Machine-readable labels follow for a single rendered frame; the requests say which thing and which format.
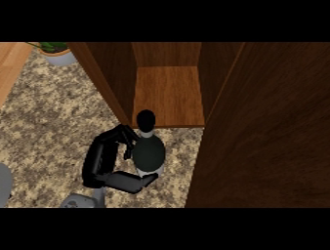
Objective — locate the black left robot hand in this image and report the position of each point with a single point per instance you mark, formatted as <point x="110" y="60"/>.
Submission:
<point x="97" y="162"/>

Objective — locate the dark green wine bottle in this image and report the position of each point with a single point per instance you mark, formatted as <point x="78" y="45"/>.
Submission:
<point x="149" y="153"/>

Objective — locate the brown wooden cabinet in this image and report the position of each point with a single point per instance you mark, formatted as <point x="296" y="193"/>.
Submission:
<point x="169" y="94"/>

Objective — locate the dark brown cabinet door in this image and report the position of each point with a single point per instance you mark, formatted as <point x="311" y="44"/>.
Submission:
<point x="277" y="130"/>

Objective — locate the white plant pot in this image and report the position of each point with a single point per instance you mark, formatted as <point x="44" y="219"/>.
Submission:
<point x="60" y="58"/>

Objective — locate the green plant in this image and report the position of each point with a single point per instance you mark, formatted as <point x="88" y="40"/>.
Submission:
<point x="51" y="46"/>

